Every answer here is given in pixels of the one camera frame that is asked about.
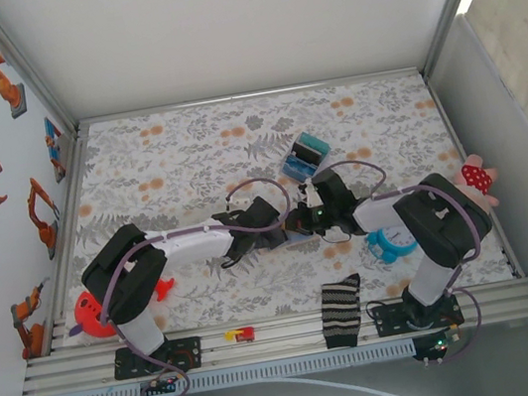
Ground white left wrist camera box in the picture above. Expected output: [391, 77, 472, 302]
[222, 198, 250, 215]

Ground grey slotted cable duct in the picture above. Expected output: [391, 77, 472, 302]
[51, 338, 419, 396]

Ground red plastic toy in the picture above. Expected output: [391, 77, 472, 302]
[61, 274, 185, 347]

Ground black VIP credit card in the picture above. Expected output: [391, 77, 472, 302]
[293, 138, 325, 167]

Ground pink plush toy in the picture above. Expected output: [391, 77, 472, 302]
[451, 149, 505, 213]

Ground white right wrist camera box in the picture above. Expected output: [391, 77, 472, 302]
[297, 177, 323, 209]

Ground blue ring toy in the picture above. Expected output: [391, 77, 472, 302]
[364, 222, 422, 268]

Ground blue VIP credit card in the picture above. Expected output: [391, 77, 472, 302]
[279, 149, 320, 184]

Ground floral printed tablecloth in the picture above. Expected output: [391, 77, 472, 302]
[45, 60, 517, 348]

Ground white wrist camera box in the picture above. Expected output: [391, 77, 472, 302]
[297, 177, 323, 209]
[222, 198, 250, 215]

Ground clear acrylic card box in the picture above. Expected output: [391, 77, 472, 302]
[274, 128, 337, 187]

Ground black white striped sock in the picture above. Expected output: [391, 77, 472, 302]
[314, 271, 372, 352]

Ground aluminium frame rail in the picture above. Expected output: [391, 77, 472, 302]
[73, 63, 430, 131]
[15, 125, 120, 354]

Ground wide aluminium mounting rails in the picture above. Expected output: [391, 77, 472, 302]
[15, 275, 528, 396]

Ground orange robot sticker grey base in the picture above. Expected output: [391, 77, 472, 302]
[0, 44, 30, 122]

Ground rectangular black circuit board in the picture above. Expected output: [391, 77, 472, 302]
[139, 372, 196, 396]

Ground teal credit card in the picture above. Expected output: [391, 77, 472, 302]
[301, 130, 332, 157]

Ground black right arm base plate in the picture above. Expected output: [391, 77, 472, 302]
[370, 291, 466, 340]

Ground round black circuit board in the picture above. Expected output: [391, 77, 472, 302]
[409, 326, 464, 366]

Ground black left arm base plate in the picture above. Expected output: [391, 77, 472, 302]
[110, 334, 206, 382]

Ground blue orange machine sticker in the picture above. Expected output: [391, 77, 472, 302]
[41, 114, 71, 186]

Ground small red yellow toy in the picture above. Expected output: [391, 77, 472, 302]
[223, 326, 257, 346]

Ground orange grey jointed robot sticker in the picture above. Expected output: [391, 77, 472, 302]
[5, 276, 64, 362]

